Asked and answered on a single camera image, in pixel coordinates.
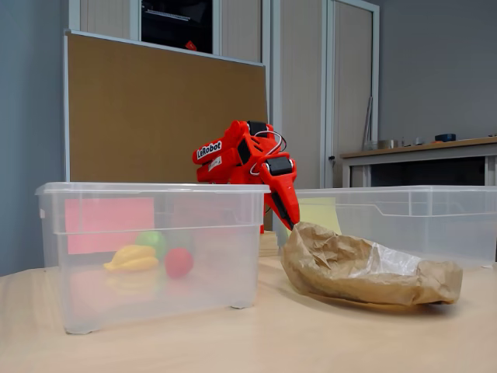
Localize red toy tomato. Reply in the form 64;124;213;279
164;247;194;280

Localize light green toy apple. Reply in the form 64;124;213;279
135;231;168;257

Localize yellow toy banana bunch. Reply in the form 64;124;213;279
103;244;160;272

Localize clear plastic bin pink note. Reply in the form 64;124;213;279
34;181;272;335

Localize clear plastic bin yellow note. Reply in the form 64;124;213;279
271;185;497;269

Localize yellow paper note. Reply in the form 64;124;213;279
297;197;342;235

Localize wooden base block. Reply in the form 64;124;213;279
258;230;281;258

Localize brown paper bag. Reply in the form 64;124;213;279
280;221;464;306

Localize leaning metal rods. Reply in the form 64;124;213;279
362;96;374;152

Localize tall grey cabinet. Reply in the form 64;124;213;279
69;0;381;190

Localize sideboard with wooden top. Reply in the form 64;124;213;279
340;135;497;187

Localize pink paper note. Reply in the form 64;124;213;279
64;197;157;256

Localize brown cork pin board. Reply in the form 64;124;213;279
64;30;269;183

